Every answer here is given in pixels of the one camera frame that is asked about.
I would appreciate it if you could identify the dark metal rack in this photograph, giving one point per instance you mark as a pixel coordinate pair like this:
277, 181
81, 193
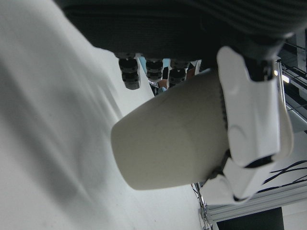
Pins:
295, 79

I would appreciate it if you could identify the black panel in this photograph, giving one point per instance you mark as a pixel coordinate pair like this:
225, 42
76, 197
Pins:
249, 220

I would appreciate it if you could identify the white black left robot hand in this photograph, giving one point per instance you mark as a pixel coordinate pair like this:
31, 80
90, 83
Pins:
156, 28

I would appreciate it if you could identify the aluminium profile bar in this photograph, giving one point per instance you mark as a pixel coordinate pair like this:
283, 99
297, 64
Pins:
275, 198

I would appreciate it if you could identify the smooth beige paper cup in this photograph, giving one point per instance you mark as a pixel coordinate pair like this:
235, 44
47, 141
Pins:
168, 143

